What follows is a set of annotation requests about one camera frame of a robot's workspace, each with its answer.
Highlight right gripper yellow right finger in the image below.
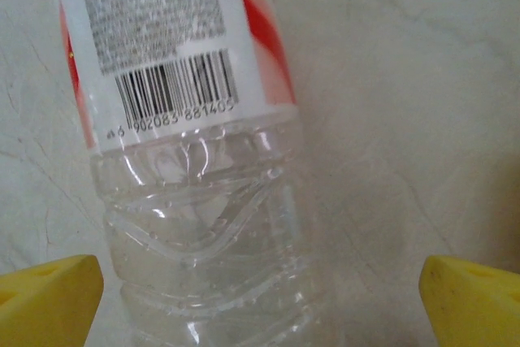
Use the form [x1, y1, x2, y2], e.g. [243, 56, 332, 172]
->
[418, 255, 520, 347]

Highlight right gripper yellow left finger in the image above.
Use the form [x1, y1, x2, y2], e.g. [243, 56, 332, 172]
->
[0, 254, 105, 347]

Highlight clear bottle red-white label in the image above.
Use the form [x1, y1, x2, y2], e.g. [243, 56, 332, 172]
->
[48, 0, 326, 347]

